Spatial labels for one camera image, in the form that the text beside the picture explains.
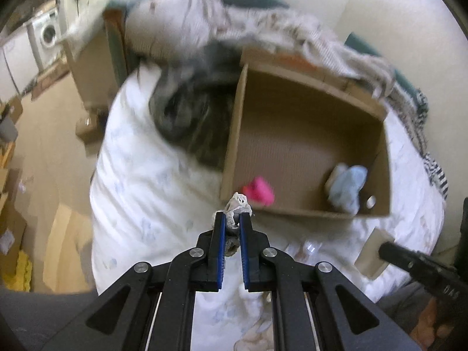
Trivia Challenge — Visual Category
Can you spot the white printed duvet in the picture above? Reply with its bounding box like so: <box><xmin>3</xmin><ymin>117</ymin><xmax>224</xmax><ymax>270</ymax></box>
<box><xmin>89</xmin><ymin>64</ymin><xmax>446</xmax><ymax>351</ymax></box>

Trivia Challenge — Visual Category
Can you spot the beige cloth piece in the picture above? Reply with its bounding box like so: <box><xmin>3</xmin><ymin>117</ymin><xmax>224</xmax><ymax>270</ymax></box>
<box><xmin>354</xmin><ymin>227</ymin><xmax>395</xmax><ymax>280</ymax></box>

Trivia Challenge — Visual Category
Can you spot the white lace cloth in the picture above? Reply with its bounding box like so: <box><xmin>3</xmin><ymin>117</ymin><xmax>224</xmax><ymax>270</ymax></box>
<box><xmin>233</xmin><ymin>316</ymin><xmax>275</xmax><ymax>351</ymax></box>

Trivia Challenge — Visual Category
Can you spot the beige lace sock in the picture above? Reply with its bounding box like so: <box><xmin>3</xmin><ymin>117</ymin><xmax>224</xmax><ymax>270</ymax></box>
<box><xmin>218</xmin><ymin>192</ymin><xmax>254</xmax><ymax>257</ymax></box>

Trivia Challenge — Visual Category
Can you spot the beige cardboard sheet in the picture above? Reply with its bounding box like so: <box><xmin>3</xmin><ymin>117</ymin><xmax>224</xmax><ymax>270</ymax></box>
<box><xmin>42</xmin><ymin>203</ymin><xmax>96</xmax><ymax>294</ymax></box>

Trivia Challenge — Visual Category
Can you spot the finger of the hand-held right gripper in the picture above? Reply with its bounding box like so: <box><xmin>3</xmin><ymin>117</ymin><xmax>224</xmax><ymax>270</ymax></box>
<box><xmin>378</xmin><ymin>240</ymin><xmax>458</xmax><ymax>295</ymax></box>

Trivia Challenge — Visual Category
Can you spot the yellow foam item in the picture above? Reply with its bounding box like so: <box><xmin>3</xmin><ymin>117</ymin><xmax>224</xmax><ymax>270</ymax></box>
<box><xmin>9</xmin><ymin>250</ymin><xmax>33</xmax><ymax>293</ymax></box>

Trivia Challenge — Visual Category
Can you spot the white washing machine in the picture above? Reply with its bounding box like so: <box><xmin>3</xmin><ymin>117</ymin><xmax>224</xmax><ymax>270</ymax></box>
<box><xmin>25</xmin><ymin>9</ymin><xmax>63</xmax><ymax>72</ymax></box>

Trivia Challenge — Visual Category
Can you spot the black and white striped cloth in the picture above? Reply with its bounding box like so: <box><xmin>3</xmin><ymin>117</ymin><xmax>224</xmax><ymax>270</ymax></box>
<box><xmin>422</xmin><ymin>154</ymin><xmax>450</xmax><ymax>201</ymax></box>

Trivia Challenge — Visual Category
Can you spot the pink sock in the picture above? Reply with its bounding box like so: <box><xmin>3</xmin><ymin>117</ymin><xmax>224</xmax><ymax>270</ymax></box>
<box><xmin>244</xmin><ymin>176</ymin><xmax>276</xmax><ymax>206</ymax></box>

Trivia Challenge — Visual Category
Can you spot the light blue sock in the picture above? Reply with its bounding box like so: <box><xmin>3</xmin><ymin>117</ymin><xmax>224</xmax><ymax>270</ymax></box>
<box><xmin>327</xmin><ymin>164</ymin><xmax>369</xmax><ymax>216</ymax></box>

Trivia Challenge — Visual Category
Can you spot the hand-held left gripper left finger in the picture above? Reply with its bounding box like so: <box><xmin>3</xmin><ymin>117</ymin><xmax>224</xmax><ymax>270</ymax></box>
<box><xmin>44</xmin><ymin>212</ymin><xmax>226</xmax><ymax>351</ymax></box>

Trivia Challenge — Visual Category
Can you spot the tall brown cardboard box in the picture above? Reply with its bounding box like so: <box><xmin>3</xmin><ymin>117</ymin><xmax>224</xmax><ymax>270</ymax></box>
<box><xmin>62</xmin><ymin>7</ymin><xmax>128</xmax><ymax>112</ymax></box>

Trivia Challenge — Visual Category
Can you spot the dark grey fleece cloth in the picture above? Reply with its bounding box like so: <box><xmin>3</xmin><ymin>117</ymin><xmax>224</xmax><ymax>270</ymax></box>
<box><xmin>148</xmin><ymin>40</ymin><xmax>244</xmax><ymax>171</ymax></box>

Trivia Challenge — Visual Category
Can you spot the person's right hand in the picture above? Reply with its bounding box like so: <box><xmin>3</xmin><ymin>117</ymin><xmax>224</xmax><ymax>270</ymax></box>
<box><xmin>411</xmin><ymin>298</ymin><xmax>454</xmax><ymax>342</ymax></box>

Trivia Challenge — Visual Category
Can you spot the white cabinet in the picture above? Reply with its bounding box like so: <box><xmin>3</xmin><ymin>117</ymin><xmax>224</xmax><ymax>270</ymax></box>
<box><xmin>0</xmin><ymin>29</ymin><xmax>41</xmax><ymax>99</ymax></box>

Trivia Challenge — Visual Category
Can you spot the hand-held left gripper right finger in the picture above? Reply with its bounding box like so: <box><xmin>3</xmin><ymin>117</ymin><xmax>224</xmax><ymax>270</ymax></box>
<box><xmin>240</xmin><ymin>213</ymin><xmax>421</xmax><ymax>351</ymax></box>

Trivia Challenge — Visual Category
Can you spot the grey clothing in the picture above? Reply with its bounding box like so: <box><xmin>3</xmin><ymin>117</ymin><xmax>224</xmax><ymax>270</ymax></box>
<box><xmin>376</xmin><ymin>283</ymin><xmax>436</xmax><ymax>337</ymax></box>

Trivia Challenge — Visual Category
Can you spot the beige striped knit blanket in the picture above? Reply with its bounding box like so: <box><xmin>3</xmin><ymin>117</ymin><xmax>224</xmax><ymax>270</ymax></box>
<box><xmin>60</xmin><ymin>0</ymin><xmax>430</xmax><ymax>154</ymax></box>

